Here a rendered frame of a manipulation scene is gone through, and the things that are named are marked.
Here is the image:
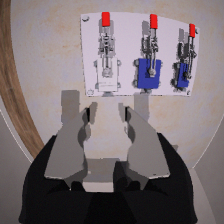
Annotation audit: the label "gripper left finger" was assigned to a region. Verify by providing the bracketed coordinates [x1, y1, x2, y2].
[18, 107, 90, 224]

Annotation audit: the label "white fixture plate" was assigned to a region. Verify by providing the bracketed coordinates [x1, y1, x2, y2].
[80, 12, 200, 96]

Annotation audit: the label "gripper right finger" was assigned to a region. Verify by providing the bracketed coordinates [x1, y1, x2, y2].
[125, 106, 198, 224]

